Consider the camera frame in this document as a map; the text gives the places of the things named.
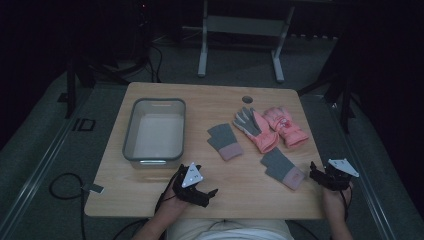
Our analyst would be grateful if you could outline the pink ski glove with print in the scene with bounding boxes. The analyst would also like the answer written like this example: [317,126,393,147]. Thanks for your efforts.
[263,106,310,149]

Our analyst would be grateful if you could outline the small grey plug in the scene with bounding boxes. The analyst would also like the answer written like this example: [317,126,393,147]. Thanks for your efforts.
[81,183,105,195]

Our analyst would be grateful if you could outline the grey plastic storage bin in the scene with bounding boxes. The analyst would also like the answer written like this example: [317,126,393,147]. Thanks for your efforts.
[122,97,187,170]

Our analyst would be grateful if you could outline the white metal stand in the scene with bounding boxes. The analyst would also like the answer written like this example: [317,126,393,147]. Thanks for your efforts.
[197,0,296,84]

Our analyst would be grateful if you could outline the grey knit glove pink cuff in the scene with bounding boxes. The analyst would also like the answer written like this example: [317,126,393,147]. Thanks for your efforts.
[259,147,306,192]
[206,123,245,162]

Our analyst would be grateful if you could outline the pink ski glove grey palm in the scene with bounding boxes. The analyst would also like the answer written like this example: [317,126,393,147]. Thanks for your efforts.
[232,106,280,155]

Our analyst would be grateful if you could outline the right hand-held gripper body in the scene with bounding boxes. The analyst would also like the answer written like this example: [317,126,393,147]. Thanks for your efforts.
[321,158,360,192]

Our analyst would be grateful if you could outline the hand-held gripper cable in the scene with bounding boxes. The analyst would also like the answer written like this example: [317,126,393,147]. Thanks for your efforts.
[339,186,354,222]
[113,173,183,240]

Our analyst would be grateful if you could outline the black floor cable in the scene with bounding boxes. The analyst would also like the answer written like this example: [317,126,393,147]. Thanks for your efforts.
[49,172,88,240]

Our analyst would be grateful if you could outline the left hand-held gripper cable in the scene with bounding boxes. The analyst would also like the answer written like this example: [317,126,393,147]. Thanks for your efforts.
[113,173,183,240]

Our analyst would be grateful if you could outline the person's light-clothed torso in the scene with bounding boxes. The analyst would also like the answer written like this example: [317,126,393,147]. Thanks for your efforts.
[165,218,295,240]

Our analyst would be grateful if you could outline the black background cables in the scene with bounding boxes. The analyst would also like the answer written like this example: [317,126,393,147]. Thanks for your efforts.
[145,41,165,84]

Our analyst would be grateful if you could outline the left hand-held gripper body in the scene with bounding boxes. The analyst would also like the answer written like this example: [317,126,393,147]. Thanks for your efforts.
[172,162,210,205]

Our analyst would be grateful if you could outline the metal floor rail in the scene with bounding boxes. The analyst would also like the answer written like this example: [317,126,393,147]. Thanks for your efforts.
[0,83,98,236]
[319,94,399,240]

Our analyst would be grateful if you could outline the black metal stand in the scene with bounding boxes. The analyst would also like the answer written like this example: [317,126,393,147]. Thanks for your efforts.
[57,49,148,120]
[297,29,363,135]

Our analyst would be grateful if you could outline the right hand-held gripper cable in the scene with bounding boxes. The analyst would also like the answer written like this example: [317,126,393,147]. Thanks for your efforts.
[339,186,354,222]

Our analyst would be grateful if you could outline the person's left hand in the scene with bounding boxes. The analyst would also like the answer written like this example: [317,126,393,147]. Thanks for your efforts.
[155,181,193,223]

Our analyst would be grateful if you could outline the person's right hand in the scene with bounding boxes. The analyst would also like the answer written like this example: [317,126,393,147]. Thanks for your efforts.
[321,182,354,223]

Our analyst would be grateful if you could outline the dark equipment with red light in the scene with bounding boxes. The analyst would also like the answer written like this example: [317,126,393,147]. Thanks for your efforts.
[132,0,158,66]

